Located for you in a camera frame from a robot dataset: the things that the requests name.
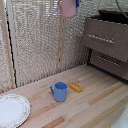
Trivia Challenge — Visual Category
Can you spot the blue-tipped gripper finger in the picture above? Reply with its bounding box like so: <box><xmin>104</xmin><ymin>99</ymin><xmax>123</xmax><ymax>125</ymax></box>
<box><xmin>75</xmin><ymin>0</ymin><xmax>81</xmax><ymax>8</ymax></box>

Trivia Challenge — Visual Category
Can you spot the pink cup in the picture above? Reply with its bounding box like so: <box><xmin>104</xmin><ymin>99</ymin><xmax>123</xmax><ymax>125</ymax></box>
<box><xmin>57</xmin><ymin>0</ymin><xmax>78</xmax><ymax>19</ymax></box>

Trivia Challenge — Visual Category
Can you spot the silver drawer handle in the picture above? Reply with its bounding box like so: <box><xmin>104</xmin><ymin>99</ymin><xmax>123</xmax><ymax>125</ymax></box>
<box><xmin>87</xmin><ymin>33</ymin><xmax>116</xmax><ymax>45</ymax></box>
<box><xmin>96</xmin><ymin>54</ymin><xmax>122</xmax><ymax>67</ymax></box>

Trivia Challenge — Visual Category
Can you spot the brown drawer with metal handle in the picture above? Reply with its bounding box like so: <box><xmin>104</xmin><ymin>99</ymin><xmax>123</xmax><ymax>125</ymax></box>
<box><xmin>82</xmin><ymin>17</ymin><xmax>128</xmax><ymax>63</ymax></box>
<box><xmin>89</xmin><ymin>49</ymin><xmax>128</xmax><ymax>81</ymax></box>

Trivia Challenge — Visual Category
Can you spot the dark brown drawer cabinet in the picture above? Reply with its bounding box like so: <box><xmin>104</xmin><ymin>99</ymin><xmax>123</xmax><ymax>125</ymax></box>
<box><xmin>87</xmin><ymin>9</ymin><xmax>128</xmax><ymax>83</ymax></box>

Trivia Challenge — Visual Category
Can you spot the blue cup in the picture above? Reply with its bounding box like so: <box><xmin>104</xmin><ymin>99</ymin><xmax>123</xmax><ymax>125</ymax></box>
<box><xmin>49</xmin><ymin>81</ymin><xmax>69</xmax><ymax>103</ymax></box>

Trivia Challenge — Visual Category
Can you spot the beige bamboo screen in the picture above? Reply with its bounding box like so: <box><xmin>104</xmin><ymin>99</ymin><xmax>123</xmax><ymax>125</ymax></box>
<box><xmin>0</xmin><ymin>0</ymin><xmax>101</xmax><ymax>94</ymax></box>

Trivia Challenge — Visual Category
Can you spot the orange block with white stripes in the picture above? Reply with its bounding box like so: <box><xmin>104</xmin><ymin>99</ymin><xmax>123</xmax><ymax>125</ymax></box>
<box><xmin>68</xmin><ymin>82</ymin><xmax>84</xmax><ymax>94</ymax></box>

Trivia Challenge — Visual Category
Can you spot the pale white rounded object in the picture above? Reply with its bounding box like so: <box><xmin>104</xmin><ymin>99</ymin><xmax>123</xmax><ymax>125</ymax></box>
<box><xmin>111</xmin><ymin>105</ymin><xmax>128</xmax><ymax>128</ymax></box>

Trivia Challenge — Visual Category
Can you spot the white plate with patterned rim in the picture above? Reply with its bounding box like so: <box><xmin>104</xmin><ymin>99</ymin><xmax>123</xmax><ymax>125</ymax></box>
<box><xmin>0</xmin><ymin>93</ymin><xmax>32</xmax><ymax>128</ymax></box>

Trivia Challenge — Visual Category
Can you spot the wooden screen post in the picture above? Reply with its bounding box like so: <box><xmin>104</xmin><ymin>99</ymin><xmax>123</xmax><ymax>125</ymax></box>
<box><xmin>0</xmin><ymin>0</ymin><xmax>17</xmax><ymax>89</ymax></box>
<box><xmin>56</xmin><ymin>0</ymin><xmax>67</xmax><ymax>73</ymax></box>

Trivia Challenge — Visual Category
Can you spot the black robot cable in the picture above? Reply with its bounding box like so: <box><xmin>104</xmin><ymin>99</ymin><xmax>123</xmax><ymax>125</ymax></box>
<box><xmin>115</xmin><ymin>0</ymin><xmax>128</xmax><ymax>19</ymax></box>

